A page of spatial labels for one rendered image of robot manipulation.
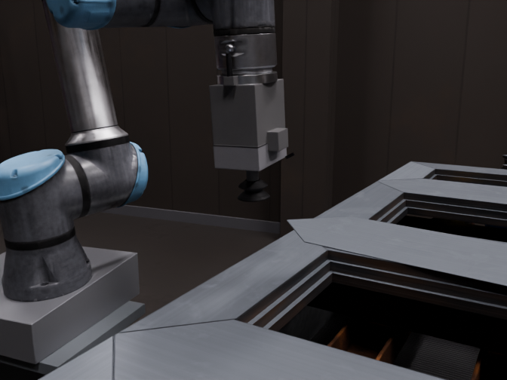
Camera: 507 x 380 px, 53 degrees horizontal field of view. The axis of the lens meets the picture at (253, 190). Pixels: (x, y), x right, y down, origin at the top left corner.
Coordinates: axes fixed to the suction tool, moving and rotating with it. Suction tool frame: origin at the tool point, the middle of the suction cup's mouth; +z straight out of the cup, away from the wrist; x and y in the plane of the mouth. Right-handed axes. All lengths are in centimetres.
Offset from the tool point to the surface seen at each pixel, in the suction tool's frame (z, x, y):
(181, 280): 105, 129, 152
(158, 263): 106, 156, 167
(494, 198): 15, -27, 59
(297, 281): 11.9, -5.5, 1.0
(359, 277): 14.5, -11.5, 10.1
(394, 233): 12.5, -13.5, 24.5
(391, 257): 11.7, -15.5, 12.7
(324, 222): 12.2, -0.8, 25.3
